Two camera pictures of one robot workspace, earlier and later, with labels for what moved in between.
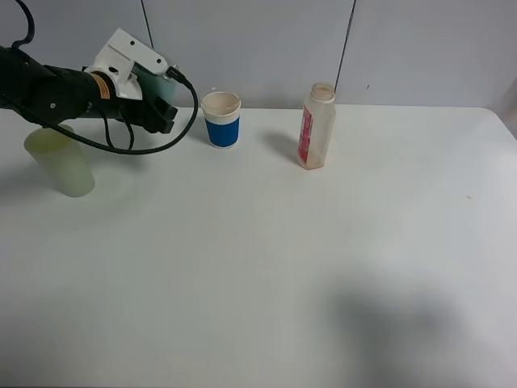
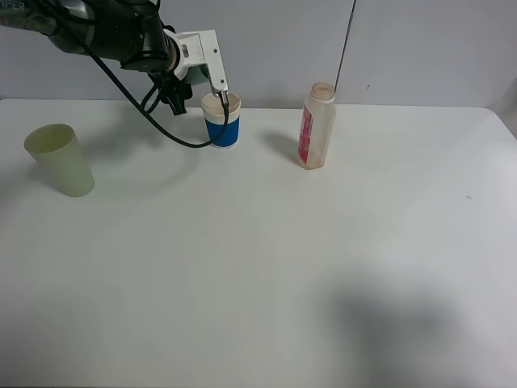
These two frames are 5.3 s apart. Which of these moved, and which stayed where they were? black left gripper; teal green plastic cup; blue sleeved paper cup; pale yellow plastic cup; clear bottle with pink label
Moved: black left gripper; teal green plastic cup
Stayed: pale yellow plastic cup; blue sleeved paper cup; clear bottle with pink label
